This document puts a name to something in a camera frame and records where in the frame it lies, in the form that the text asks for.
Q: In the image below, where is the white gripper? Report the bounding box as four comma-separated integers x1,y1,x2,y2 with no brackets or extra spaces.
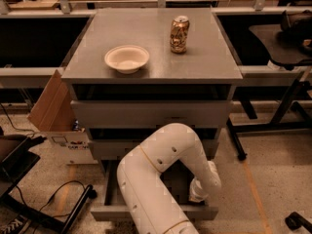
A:
189,177,208,203

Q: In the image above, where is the grey bottom drawer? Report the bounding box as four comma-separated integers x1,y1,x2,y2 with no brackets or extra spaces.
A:
91,160,218,221

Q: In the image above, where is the grey drawer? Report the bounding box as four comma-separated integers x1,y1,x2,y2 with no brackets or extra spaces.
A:
91,160,218,221
89,139,219,160
71,100,231,129

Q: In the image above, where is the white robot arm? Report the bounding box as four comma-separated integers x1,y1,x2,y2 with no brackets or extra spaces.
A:
117,123,221,234

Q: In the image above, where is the grey middle drawer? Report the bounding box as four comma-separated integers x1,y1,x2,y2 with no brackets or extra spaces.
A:
89,139,219,160

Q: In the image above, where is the grey top drawer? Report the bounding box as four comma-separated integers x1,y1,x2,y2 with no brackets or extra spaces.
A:
71,100,231,129

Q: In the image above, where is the grey drawer cabinet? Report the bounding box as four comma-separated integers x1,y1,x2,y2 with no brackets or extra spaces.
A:
61,7,244,184

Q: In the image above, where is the black caster wheel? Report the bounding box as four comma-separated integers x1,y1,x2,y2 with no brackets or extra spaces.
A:
285,212,312,233

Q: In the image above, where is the white printed box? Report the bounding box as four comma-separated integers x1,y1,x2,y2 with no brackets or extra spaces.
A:
47,132,98,165

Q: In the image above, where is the white paper bowl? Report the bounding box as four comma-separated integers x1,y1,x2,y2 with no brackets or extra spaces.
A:
104,45,149,74

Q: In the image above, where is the brown cardboard box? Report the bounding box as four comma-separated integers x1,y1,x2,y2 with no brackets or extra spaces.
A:
27,70,75,132

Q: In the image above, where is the gold soda can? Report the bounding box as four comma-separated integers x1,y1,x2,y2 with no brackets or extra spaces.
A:
170,16,190,54

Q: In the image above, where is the black office chair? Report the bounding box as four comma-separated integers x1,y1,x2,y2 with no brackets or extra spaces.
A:
249,10,312,70

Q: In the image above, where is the black white sneaker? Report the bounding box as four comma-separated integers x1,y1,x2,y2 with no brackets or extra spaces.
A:
0,216,27,234

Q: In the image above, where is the black stand base left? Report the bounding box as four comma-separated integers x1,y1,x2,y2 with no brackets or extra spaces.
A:
0,135,97,234

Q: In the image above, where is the black table leg frame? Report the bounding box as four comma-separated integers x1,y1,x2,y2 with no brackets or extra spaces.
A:
226,79,312,161

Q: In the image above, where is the black floor cable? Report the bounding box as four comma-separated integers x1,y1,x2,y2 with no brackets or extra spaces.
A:
0,101,37,136

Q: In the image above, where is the grey aluminium rail frame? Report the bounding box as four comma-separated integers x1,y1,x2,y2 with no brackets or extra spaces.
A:
0,0,312,90

